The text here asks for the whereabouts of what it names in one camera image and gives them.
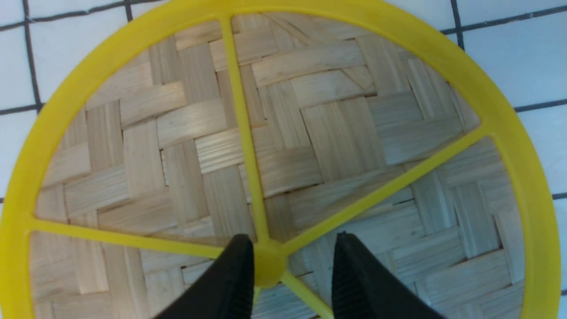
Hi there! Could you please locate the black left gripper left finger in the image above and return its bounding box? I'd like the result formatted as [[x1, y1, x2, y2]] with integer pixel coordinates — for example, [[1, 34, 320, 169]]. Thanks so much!
[[156, 234, 255, 319]]

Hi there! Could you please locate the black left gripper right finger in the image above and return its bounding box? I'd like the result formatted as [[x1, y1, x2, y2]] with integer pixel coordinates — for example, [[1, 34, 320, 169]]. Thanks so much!
[[332, 232, 443, 319]]

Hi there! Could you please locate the woven bamboo lid yellow rim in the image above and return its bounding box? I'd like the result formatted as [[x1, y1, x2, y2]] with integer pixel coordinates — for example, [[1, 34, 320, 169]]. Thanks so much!
[[0, 0, 562, 319]]

